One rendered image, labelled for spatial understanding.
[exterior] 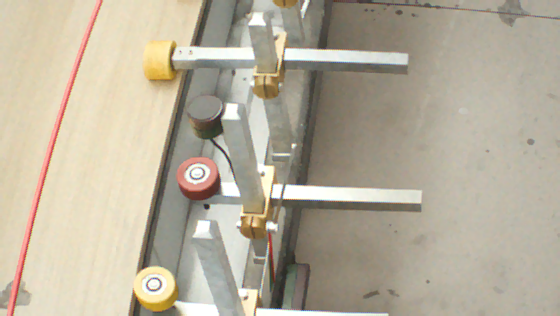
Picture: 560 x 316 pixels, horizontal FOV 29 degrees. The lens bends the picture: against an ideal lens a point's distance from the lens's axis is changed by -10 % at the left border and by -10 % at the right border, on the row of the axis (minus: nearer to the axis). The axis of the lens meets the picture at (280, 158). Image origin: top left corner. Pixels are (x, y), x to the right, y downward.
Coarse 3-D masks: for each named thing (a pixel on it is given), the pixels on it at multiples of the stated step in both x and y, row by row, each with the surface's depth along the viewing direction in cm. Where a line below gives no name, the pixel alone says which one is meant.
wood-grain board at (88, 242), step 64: (0, 0) 264; (64, 0) 259; (128, 0) 255; (192, 0) 252; (0, 64) 250; (64, 64) 246; (128, 64) 243; (0, 128) 237; (64, 128) 235; (128, 128) 232; (0, 192) 227; (64, 192) 224; (128, 192) 223; (0, 256) 217; (64, 256) 215; (128, 256) 214
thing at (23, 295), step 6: (12, 282) 211; (24, 282) 212; (6, 288) 211; (24, 288) 211; (0, 294) 210; (6, 294) 209; (18, 294) 208; (24, 294) 209; (30, 294) 210; (0, 300) 209; (6, 300) 210; (18, 300) 209; (24, 300) 209; (0, 306) 209; (6, 306) 208; (24, 306) 209
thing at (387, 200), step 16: (224, 192) 225; (272, 192) 224; (288, 192) 223; (304, 192) 223; (320, 192) 222; (336, 192) 222; (352, 192) 222; (368, 192) 221; (384, 192) 221; (400, 192) 220; (416, 192) 220; (304, 208) 224; (320, 208) 224; (336, 208) 223; (352, 208) 222; (368, 208) 222; (384, 208) 221; (400, 208) 220; (416, 208) 220
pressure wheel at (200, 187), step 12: (180, 168) 224; (192, 168) 224; (204, 168) 223; (216, 168) 223; (180, 180) 222; (192, 180) 222; (204, 180) 222; (216, 180) 222; (192, 192) 221; (204, 192) 221; (216, 192) 223; (204, 204) 230
